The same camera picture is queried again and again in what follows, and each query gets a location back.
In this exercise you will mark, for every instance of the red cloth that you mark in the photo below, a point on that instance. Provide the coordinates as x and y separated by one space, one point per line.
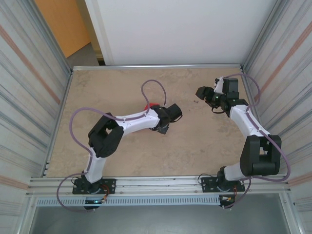
147 107

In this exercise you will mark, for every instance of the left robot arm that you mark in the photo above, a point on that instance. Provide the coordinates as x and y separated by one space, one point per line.
139 122

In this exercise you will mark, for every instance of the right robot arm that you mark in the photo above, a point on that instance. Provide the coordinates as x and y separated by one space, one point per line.
246 119

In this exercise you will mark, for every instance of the orange wooden door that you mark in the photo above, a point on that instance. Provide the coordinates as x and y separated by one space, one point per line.
63 26

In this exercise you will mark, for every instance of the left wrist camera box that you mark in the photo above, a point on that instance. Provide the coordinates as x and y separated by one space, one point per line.
175 112

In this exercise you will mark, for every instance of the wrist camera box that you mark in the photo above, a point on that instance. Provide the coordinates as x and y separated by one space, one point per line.
175 112
231 86

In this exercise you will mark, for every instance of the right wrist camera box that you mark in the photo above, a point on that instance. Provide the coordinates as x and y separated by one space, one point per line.
231 86

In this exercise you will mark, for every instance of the aluminium table side rail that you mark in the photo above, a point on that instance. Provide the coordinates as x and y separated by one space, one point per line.
245 83
52 146

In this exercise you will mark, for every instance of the long aluminium table frame rail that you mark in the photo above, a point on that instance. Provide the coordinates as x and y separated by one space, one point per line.
158 67

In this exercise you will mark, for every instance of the aluminium mounting rail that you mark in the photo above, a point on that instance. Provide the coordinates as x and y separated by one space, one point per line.
158 182

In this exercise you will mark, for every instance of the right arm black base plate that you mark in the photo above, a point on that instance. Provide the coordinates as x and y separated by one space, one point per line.
207 185

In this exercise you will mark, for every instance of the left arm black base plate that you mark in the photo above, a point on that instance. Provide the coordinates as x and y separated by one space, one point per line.
108 186

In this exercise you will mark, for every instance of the white door frame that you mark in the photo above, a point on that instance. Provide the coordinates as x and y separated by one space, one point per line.
100 36

